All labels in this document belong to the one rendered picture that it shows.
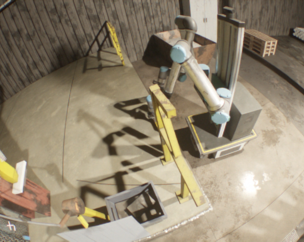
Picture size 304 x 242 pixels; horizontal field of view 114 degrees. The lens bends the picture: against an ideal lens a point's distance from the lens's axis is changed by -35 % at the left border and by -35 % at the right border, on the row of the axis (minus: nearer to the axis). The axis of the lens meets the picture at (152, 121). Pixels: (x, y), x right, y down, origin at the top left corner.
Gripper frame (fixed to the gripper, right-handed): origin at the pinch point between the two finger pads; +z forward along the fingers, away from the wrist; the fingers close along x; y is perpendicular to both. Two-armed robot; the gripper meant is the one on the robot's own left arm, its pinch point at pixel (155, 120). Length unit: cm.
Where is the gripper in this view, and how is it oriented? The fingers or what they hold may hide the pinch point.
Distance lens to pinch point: 169.6
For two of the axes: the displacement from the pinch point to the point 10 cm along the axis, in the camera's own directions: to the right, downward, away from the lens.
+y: -3.2, -6.7, 6.7
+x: -9.3, 3.5, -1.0
